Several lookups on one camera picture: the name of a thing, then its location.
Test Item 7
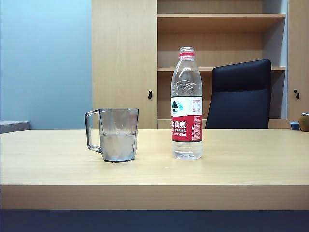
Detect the clear red-labelled water bottle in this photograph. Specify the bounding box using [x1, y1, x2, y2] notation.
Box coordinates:
[170, 46, 204, 160]

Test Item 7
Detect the clear grey faceted mug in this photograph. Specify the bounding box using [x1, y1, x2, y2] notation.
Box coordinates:
[84, 108, 140, 163]

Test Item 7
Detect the light wooden shelf cabinet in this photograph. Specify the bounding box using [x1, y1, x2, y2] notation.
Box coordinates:
[91, 0, 309, 130]

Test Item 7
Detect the black office chair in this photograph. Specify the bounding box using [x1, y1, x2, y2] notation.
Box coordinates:
[205, 59, 272, 129]

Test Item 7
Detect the small blue plastic container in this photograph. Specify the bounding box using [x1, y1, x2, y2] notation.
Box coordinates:
[287, 120, 301, 131]

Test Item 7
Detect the grey low cabinet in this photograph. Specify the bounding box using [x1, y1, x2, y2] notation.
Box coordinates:
[0, 120, 31, 134]

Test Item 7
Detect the brown kiwi fruit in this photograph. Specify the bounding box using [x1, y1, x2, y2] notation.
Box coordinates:
[297, 115, 309, 132]

